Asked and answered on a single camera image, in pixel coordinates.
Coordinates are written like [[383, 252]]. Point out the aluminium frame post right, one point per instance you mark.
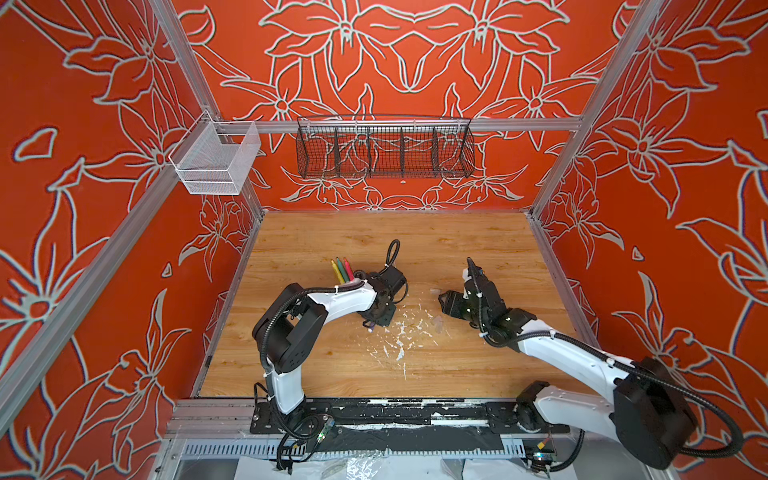
[[619, 62]]

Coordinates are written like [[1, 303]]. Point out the green pen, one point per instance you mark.
[[343, 270]]

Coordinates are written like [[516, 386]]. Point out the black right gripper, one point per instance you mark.
[[452, 300]]

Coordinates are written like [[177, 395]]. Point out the black wire basket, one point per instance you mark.
[[359, 147]]

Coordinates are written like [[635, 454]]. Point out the yellow pen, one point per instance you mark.
[[337, 272]]

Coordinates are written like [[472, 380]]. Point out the white mesh basket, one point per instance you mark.
[[207, 164]]

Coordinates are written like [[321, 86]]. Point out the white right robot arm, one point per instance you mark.
[[635, 403]]

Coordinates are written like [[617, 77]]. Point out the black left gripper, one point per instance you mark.
[[387, 318]]

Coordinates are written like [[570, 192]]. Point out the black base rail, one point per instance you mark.
[[429, 425]]

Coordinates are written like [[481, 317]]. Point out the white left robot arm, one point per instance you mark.
[[287, 333]]

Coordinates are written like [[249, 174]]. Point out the pink pen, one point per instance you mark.
[[348, 268]]

